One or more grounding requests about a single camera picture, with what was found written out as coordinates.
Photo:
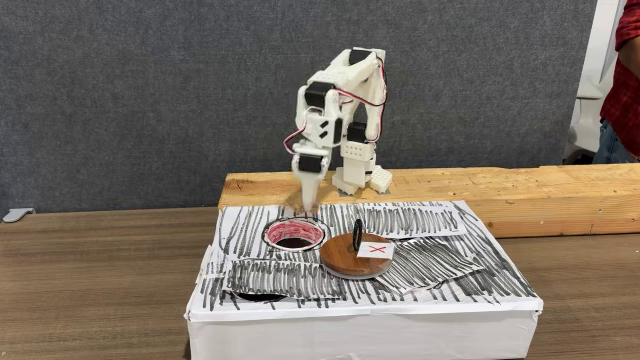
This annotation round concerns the white box with black strokes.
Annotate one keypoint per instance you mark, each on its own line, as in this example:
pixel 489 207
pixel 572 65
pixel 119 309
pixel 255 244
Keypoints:
pixel 350 330

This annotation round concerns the pale wooden plank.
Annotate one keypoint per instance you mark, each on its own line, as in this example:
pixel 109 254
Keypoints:
pixel 525 200

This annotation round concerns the long paper sheet black strokes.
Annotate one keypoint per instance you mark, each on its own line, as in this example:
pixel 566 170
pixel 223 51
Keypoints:
pixel 415 220

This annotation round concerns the felt partition panel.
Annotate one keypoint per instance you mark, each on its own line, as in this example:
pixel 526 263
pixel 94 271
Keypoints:
pixel 150 100

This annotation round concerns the grey partition foot bracket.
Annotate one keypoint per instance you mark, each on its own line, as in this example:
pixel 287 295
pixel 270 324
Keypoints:
pixel 17 214

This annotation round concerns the crumpled paper sheet black strokes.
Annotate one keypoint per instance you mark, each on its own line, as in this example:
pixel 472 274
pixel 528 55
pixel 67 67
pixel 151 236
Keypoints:
pixel 435 262

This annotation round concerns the flat paper sheet black strokes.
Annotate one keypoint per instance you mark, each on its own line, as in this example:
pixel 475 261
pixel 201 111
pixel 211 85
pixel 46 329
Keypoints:
pixel 280 277

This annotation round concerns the round wooden lid black loop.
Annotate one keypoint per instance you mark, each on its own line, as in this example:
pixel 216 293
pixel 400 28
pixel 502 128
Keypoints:
pixel 340 255

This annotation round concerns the white label with red cross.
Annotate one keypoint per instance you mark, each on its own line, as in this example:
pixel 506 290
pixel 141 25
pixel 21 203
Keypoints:
pixel 376 250

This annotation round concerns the white moulded chair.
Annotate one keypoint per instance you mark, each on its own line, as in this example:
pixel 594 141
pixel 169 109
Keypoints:
pixel 590 75

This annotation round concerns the person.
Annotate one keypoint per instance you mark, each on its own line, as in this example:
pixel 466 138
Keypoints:
pixel 622 90

